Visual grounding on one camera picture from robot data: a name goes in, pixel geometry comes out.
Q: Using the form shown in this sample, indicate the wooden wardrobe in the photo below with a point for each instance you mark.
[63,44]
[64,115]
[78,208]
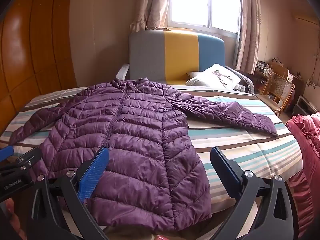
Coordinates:
[32,47]

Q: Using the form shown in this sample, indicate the rattan wooden chair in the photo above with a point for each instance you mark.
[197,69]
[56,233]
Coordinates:
[278,90]

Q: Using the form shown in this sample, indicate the white printed pillow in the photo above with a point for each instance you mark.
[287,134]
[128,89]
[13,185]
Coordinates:
[215,78]

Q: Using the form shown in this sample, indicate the grey box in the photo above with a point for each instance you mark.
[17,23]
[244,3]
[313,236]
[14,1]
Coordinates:
[303,106]

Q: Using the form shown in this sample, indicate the striped bed quilt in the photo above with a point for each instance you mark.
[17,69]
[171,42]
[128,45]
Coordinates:
[245,140]

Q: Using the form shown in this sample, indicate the beige patterned curtain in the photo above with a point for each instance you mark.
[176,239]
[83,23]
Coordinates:
[152,3]
[248,27]

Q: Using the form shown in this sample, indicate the pink ruffled blanket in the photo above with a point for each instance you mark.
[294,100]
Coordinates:
[306,160]

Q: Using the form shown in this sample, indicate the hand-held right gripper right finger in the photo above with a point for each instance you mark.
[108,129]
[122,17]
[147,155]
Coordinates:
[230,173]

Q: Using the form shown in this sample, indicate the grey yellow blue headboard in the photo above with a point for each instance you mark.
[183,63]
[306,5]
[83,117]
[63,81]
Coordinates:
[180,55]

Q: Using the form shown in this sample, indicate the cluttered wooden desk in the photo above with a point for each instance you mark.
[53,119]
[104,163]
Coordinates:
[277,70]

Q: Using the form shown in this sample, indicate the window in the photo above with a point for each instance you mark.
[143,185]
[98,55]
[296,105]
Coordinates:
[202,2]

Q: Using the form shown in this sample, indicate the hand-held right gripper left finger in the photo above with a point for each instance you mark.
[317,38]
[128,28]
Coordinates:
[93,172]

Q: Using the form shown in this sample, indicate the grey bed side rail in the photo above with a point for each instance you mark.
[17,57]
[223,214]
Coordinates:
[243,80]

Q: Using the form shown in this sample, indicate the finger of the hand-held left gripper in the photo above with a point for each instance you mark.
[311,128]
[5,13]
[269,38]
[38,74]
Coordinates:
[6,153]
[30,158]

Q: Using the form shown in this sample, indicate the purple puffer jacket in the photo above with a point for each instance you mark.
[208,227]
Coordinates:
[140,145]

